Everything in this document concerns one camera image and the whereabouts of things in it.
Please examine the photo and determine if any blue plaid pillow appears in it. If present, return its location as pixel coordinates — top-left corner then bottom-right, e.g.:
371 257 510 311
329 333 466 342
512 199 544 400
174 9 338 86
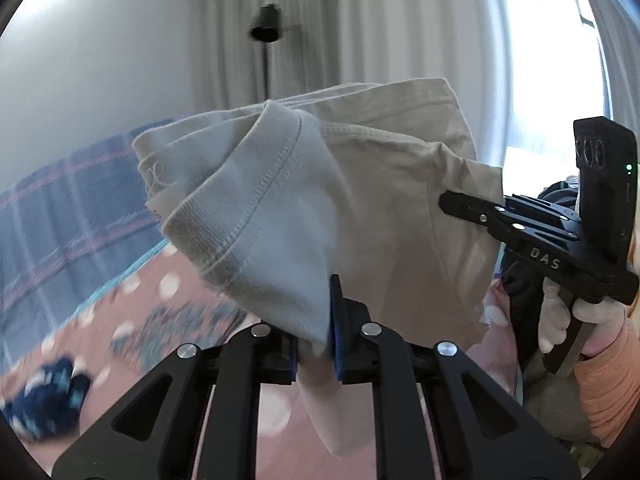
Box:
1 130 163 372

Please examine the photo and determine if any pink sleeved forearm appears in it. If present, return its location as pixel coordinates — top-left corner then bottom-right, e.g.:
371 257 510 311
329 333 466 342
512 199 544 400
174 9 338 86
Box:
574 318 639 448

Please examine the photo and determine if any grey striped curtain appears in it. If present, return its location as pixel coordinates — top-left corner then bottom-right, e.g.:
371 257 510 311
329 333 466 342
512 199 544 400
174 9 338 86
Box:
192 0 640 201

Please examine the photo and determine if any floral patterned small garment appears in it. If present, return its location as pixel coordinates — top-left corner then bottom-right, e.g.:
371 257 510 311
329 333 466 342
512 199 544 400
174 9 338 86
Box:
110 300 246 375

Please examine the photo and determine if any pink polka dot blanket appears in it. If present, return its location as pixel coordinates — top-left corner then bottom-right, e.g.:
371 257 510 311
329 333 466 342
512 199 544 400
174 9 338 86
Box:
0 246 524 480

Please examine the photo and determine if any navy star pattern garment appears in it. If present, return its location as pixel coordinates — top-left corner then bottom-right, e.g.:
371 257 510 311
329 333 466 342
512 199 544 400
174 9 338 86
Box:
1 356 92 442

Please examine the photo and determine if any black floor lamp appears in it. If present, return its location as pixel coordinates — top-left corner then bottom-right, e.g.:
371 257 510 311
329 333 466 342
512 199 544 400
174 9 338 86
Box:
248 2 304 99

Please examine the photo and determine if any light grey t-shirt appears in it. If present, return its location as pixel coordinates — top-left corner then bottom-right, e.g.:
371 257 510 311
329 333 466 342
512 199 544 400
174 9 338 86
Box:
133 78 503 456

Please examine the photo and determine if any white gloved right hand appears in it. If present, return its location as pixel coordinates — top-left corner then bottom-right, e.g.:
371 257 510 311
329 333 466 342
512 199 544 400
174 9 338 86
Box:
538 278 627 358

